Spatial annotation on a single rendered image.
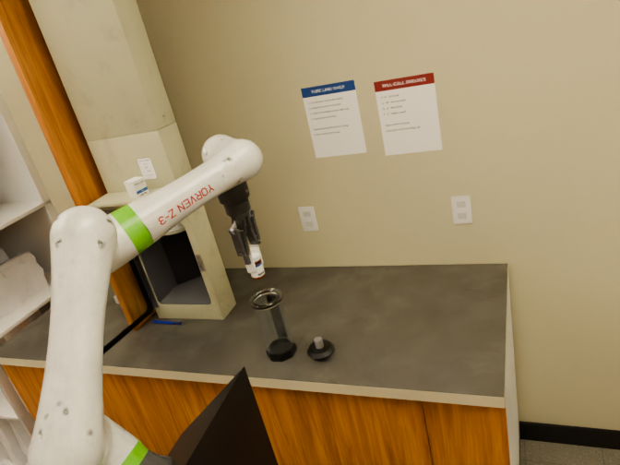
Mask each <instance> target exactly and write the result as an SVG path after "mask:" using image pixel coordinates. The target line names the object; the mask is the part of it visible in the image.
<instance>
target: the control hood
mask: <svg viewBox="0 0 620 465"><path fill-rule="evenodd" d="M137 199H138V198H130V197H129V195H128V193H127V191H126V192H117V193H108V194H106V195H104V196H103V197H100V198H99V199H97V200H95V201H93V202H92V203H90V204H88V206H91V207H94V208H97V209H100V210H114V209H119V208H121V207H123V206H125V205H127V204H129V203H131V202H133V201H135V200H137Z"/></svg>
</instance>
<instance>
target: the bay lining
mask: <svg viewBox="0 0 620 465"><path fill-rule="evenodd" d="M139 256H140V258H141V261H142V263H143V266H144V268H145V270H146V272H147V275H148V277H149V281H150V283H151V286H152V288H153V291H154V292H155V295H156V297H157V300H158V302H159V303H160V302H161V301H162V300H163V299H164V298H165V297H166V296H167V295H168V294H169V293H170V292H171V291H172V290H173V289H174V288H175V287H176V286H177V285H179V284H182V283H184V282H187V281H189V280H192V279H195V278H197V277H200V276H202V275H201V272H200V269H199V266H198V263H197V260H196V257H195V254H194V251H193V249H192V246H191V244H190V241H189V238H188V236H187V233H186V231H183V232H179V233H176V234H171V235H163V236H162V237H161V238H160V239H159V240H158V241H156V242H155V243H154V244H152V245H151V246H150V247H148V248H147V249H146V250H144V251H143V252H142V253H140V254H139Z"/></svg>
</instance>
